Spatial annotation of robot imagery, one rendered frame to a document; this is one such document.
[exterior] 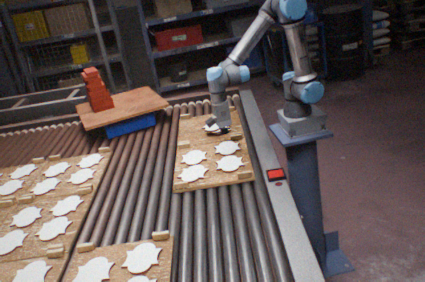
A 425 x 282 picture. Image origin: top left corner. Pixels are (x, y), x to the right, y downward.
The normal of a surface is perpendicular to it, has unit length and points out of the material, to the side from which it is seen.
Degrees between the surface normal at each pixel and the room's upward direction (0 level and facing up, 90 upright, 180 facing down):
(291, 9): 82
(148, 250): 0
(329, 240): 90
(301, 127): 90
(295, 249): 0
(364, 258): 0
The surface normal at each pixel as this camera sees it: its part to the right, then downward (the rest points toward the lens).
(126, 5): 0.16, 0.35
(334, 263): -0.16, -0.91
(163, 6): 0.40, 0.19
